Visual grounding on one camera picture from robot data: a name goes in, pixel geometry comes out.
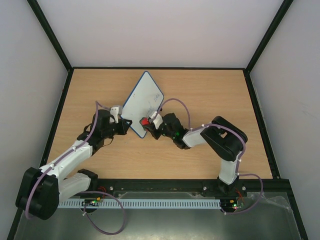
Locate small blue-framed whiteboard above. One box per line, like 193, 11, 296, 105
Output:
120, 71, 164, 139

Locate red whiteboard eraser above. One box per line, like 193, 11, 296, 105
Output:
139, 117, 150, 132

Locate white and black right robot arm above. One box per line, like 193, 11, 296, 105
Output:
139, 112, 248, 196

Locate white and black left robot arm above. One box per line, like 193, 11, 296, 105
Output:
15, 109, 132, 220

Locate left controller circuit board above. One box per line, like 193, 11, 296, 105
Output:
80, 197, 104, 207

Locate controller circuit board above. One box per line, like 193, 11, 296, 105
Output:
80, 197, 104, 207
220, 199, 244, 213

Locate right controller circuit board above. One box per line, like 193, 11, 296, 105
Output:
220, 199, 244, 213

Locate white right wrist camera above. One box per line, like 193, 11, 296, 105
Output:
149, 111, 163, 130

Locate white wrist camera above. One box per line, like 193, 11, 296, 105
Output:
109, 105, 123, 124
149, 111, 163, 130

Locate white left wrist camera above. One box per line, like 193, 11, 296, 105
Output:
109, 105, 123, 124

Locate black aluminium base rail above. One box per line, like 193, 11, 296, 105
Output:
57, 178, 292, 198

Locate black enclosure frame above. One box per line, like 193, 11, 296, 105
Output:
4, 0, 311, 240

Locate light blue slotted cable duct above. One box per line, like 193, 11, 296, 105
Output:
58, 198, 221, 210

